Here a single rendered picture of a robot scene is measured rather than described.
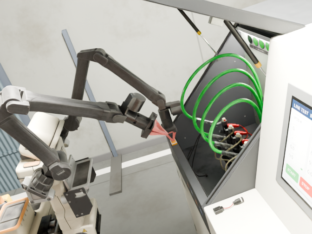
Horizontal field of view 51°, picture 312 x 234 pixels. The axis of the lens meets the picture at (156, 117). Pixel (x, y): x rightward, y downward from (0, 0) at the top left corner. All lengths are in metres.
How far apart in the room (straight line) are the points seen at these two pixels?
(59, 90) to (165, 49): 1.15
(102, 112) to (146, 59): 2.09
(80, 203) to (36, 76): 2.03
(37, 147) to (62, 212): 0.54
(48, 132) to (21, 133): 0.28
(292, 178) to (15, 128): 0.93
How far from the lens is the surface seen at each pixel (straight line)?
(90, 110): 1.24
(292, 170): 1.09
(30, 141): 1.27
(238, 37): 1.10
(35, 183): 1.44
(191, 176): 1.53
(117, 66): 1.62
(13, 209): 1.98
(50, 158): 1.34
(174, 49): 3.31
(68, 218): 1.73
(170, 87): 3.42
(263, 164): 1.27
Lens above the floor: 1.89
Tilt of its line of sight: 26 degrees down
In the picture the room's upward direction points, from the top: 18 degrees counter-clockwise
